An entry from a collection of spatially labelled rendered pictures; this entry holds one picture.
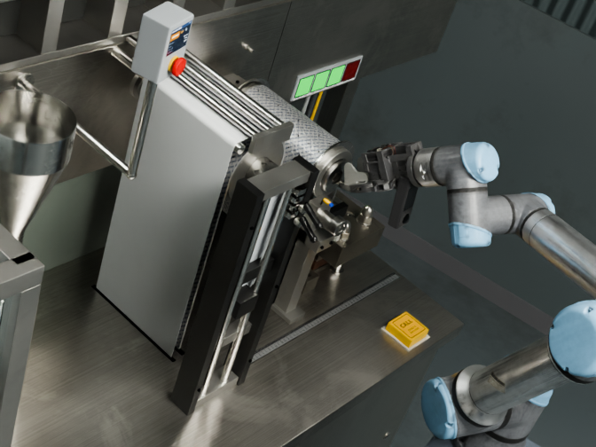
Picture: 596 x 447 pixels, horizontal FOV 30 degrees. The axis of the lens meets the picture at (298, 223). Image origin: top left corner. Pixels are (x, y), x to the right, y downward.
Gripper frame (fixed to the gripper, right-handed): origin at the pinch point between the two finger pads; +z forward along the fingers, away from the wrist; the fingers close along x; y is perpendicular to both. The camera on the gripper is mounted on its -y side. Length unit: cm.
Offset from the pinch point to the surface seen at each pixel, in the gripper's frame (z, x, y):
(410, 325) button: 5.0, -14.8, -36.4
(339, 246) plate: 14.2, -8.6, -15.1
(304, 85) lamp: 30.7, -28.5, 19.3
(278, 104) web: 11.3, 2.0, 19.4
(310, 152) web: 2.0, 6.0, 9.0
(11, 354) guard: -29, 100, 6
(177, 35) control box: -25, 56, 38
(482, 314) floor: 87, -154, -88
